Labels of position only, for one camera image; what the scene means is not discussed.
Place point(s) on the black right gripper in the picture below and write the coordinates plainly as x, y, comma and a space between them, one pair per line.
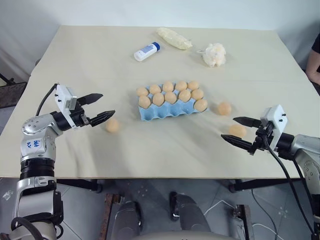
262, 140

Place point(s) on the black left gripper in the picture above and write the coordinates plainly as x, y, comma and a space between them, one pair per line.
80, 117

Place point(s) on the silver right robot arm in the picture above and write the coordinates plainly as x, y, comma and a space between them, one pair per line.
303, 150

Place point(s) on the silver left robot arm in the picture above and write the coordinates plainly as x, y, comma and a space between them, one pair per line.
33, 147

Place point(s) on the blue egg carton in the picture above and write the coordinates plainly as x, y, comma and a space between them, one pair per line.
165, 112

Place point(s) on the tan egg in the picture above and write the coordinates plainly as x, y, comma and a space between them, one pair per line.
155, 88
170, 97
112, 125
185, 95
181, 85
197, 94
237, 130
200, 105
158, 99
144, 101
193, 85
168, 86
141, 91
224, 108

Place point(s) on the white bottle with blue cap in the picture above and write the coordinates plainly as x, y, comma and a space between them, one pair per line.
146, 51

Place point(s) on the black stand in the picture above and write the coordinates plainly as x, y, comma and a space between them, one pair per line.
11, 92

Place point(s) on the rusty brown metal bar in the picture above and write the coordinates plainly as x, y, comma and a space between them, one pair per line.
108, 215
244, 222

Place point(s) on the dark rounded robot leg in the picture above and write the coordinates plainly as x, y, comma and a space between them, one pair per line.
190, 215
127, 222

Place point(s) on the person in black shirt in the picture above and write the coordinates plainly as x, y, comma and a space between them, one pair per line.
314, 62

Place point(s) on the long clear bag, white contents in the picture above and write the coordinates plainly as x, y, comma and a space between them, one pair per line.
175, 38

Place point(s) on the pale robot torso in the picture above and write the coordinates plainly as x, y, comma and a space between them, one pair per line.
185, 236

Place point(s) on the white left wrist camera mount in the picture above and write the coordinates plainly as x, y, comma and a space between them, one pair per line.
63, 93

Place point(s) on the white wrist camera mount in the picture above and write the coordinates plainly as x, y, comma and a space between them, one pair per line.
63, 93
278, 117

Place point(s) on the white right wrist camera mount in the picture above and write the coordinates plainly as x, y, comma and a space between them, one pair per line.
278, 117

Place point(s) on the black table frame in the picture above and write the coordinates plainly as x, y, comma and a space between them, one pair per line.
80, 183

